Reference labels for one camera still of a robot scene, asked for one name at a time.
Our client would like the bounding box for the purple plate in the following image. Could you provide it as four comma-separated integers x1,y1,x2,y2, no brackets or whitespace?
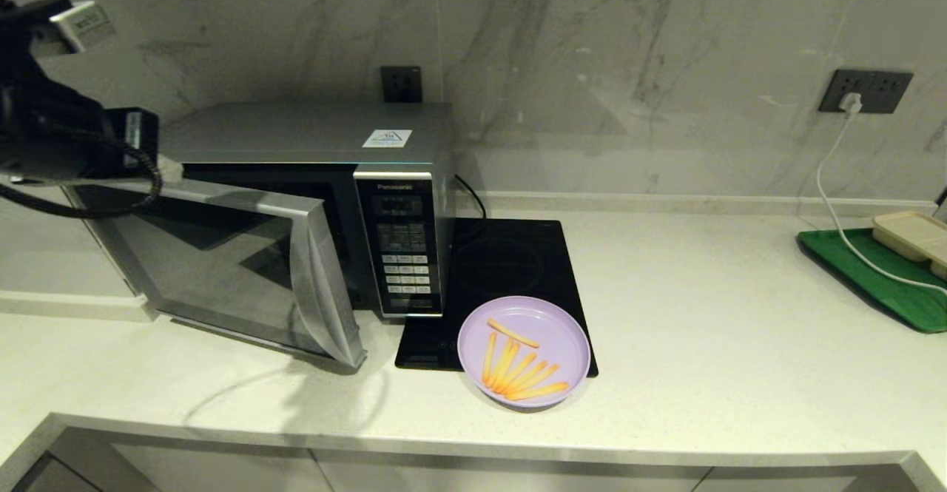
457,295,592,408

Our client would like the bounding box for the silver microwave oven body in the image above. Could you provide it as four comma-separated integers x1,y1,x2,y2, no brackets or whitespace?
159,101,458,323

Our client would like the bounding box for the black induction cooktop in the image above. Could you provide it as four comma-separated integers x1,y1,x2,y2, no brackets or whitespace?
394,217,599,378

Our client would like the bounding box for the long crosswise french fry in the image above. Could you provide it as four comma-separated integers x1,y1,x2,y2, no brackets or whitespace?
488,318,541,348

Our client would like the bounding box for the beige base cabinet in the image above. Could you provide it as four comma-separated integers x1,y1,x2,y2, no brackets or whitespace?
15,427,926,492

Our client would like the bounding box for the green plastic tray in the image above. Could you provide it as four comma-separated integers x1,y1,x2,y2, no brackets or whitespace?
797,227,947,333

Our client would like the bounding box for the beige lunch container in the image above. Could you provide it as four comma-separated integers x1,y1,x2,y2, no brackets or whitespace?
872,210,947,280

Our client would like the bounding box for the small black wall outlet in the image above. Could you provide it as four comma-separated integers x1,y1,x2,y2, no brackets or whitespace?
380,65,423,103

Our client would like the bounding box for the thin black cable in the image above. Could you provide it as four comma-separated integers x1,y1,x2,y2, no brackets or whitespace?
453,174,487,219

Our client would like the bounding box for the white power cable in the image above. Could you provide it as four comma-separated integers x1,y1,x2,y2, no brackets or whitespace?
817,112,947,294

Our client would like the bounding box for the wide black wall outlet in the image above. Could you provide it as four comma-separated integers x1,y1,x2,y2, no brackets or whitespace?
818,69,914,114

